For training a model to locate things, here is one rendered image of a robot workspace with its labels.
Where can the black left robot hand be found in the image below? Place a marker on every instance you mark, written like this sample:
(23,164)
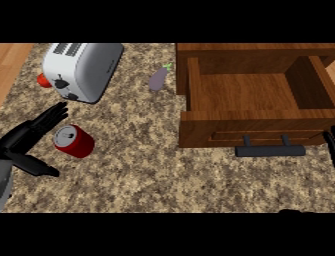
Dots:
(23,140)

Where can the red can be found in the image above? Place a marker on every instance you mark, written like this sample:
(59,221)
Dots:
(75,140)

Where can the wooden drawer front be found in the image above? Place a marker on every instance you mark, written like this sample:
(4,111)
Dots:
(264,130)

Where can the wooden drawer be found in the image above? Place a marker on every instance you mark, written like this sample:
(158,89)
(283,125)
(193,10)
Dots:
(261,86)
(264,130)

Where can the red round object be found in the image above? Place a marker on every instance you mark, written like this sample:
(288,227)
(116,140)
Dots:
(44,80)

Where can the silver toaster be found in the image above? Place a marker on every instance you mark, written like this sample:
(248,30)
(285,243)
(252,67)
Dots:
(82,70)

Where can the purple eggplant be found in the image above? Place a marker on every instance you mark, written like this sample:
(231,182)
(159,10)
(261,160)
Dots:
(159,78)

